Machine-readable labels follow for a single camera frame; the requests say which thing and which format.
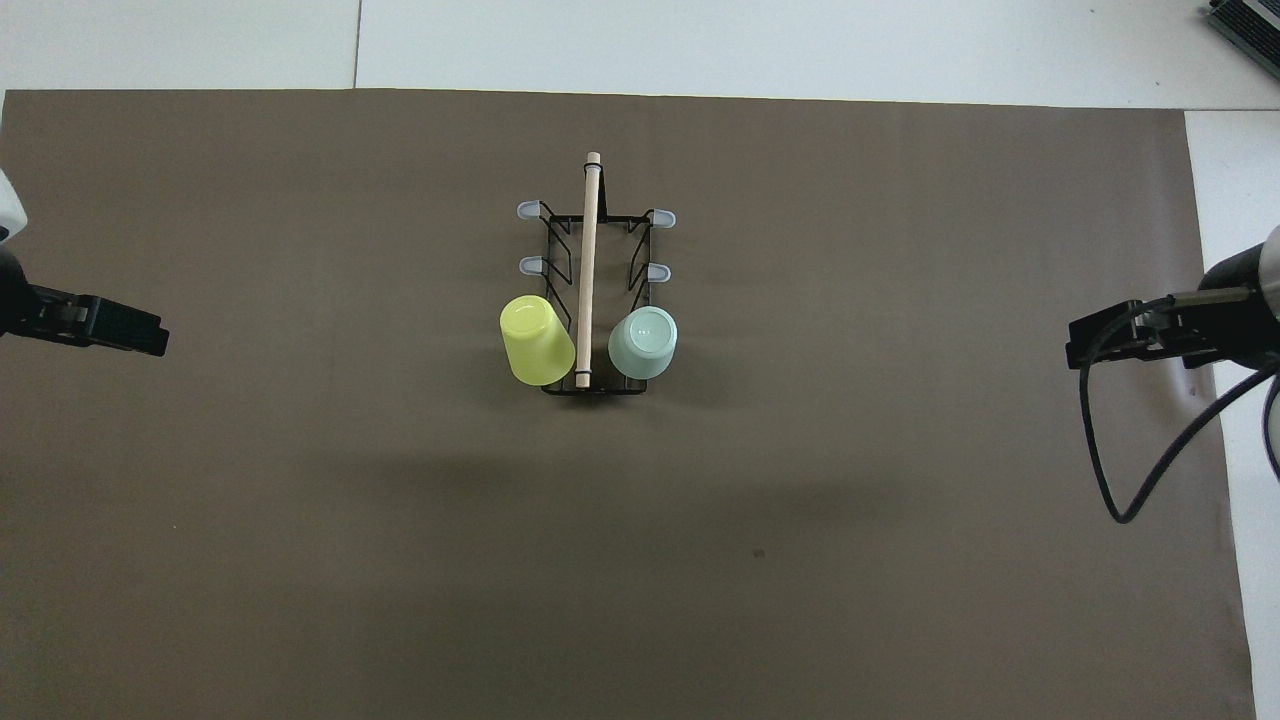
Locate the black ribbed device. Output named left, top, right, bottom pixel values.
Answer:
left=1203, top=0, right=1280, bottom=53

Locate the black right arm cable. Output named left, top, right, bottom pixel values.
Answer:
left=1078, top=288, right=1280, bottom=524

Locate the yellow plastic cup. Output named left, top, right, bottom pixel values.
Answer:
left=499, top=295, right=577, bottom=387

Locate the brown table mat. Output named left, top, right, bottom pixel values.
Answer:
left=0, top=88, right=1258, bottom=720

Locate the black wire cup rack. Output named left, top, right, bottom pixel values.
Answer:
left=516, top=152, right=677, bottom=397

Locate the pale green plastic cup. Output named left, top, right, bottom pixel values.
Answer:
left=608, top=306, right=679, bottom=380

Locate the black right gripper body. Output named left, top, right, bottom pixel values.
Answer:
left=1130, top=245, right=1280, bottom=369

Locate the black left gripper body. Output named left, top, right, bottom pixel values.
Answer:
left=0, top=245, right=71, bottom=341

